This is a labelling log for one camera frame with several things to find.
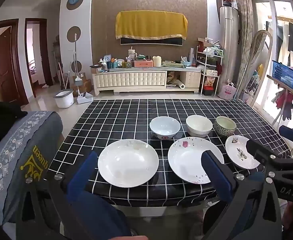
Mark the dark wooden door frame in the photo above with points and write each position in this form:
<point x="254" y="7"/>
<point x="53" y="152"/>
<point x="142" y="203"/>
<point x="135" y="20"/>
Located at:
<point x="47" y="55"/>

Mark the large plain white plate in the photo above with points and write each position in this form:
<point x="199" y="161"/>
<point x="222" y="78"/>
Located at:
<point x="126" y="162"/>

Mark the black television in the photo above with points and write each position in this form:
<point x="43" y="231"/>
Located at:
<point x="151" y="42"/>

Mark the yellow television cover cloth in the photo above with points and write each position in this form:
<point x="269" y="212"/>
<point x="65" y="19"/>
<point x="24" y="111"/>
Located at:
<point x="151" y="25"/>

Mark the cream jar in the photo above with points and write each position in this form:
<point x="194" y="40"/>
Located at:
<point x="157" y="61"/>

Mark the white plate with pink speckles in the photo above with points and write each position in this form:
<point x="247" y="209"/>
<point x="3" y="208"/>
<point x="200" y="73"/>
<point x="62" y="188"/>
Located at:
<point x="186" y="160"/>

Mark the white bin with grey rim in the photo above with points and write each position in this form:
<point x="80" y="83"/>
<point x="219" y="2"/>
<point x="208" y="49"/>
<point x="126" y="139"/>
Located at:
<point x="64" y="100"/>

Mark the brown round wall decoration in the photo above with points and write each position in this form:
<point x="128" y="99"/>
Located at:
<point x="72" y="33"/>
<point x="78" y="66"/>

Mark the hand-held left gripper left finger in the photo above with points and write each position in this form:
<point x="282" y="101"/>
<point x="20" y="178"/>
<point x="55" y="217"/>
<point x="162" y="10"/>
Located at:
<point x="85" y="170"/>

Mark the cardboard box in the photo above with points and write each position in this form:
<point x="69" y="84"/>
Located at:
<point x="86" y="85"/>

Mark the black cloth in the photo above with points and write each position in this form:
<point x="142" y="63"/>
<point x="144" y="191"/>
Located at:
<point x="1" y="120"/>

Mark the red and black hanging clothes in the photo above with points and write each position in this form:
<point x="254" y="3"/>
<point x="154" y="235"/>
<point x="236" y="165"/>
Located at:
<point x="285" y="102"/>

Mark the white metal shelf rack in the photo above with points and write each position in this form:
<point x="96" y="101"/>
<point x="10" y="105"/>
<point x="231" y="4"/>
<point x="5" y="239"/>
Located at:
<point x="211" y="73"/>

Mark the blue wall clock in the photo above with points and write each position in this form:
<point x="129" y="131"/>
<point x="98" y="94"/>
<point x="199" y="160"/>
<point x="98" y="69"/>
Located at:
<point x="74" y="0"/>

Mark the plain cream white bowl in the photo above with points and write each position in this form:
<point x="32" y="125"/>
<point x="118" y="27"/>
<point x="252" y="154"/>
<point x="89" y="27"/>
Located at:
<point x="199" y="125"/>

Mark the white flat mop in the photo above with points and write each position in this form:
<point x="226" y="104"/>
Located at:
<point x="75" y="55"/>

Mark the small white cartoon plate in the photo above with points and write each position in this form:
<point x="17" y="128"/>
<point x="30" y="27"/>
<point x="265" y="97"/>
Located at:
<point x="236" y="155"/>

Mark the white paper roll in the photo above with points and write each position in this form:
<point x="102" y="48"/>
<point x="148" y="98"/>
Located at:
<point x="180" y="84"/>

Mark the cream padded television cabinet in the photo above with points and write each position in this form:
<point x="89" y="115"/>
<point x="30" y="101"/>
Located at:
<point x="129" y="80"/>

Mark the black checked tablecloth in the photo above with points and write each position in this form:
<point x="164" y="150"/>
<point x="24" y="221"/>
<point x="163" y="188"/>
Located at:
<point x="126" y="115"/>

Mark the white tumbler with straw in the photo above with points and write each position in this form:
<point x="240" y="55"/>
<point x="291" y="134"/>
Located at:
<point x="132" y="54"/>

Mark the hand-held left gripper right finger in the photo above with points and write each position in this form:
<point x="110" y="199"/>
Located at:
<point x="216" y="175"/>

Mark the pink flamingo bag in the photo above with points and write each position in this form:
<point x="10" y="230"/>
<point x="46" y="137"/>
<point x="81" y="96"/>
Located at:
<point x="227" y="91"/>

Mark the white bowl with red mark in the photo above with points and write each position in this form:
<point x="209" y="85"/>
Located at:
<point x="164" y="126"/>

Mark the pink box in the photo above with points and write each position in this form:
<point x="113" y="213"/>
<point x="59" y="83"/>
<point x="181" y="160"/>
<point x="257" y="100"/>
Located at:
<point x="143" y="63"/>

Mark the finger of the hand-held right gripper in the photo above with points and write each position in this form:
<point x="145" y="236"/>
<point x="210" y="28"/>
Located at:
<point x="257" y="151"/>
<point x="287" y="131"/>

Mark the blue plastic basket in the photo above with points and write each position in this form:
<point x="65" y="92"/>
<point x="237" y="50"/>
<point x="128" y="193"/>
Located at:
<point x="285" y="73"/>

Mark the glass balcony door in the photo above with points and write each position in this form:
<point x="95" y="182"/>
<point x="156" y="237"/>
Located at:
<point x="279" y="30"/>

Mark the broom sticks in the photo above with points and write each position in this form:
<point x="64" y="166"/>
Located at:
<point x="61" y="77"/>

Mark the silver standing air conditioner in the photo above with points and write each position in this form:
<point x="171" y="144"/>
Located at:
<point x="230" y="42"/>

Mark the beige patterned curtain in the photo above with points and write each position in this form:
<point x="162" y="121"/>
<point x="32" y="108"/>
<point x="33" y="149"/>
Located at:
<point x="244" y="30"/>

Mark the green patterned bowl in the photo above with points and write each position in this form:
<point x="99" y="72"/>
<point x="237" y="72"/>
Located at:
<point x="225" y="126"/>

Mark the person's left leg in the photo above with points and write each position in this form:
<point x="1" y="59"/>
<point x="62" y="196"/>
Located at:
<point x="104" y="212"/>

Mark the beige arched frame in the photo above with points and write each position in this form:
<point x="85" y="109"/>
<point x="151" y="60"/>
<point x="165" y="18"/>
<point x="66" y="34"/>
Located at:
<point x="257" y="38"/>

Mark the dark wooden door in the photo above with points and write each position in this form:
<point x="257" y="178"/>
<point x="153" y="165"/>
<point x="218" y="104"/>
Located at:
<point x="5" y="65"/>

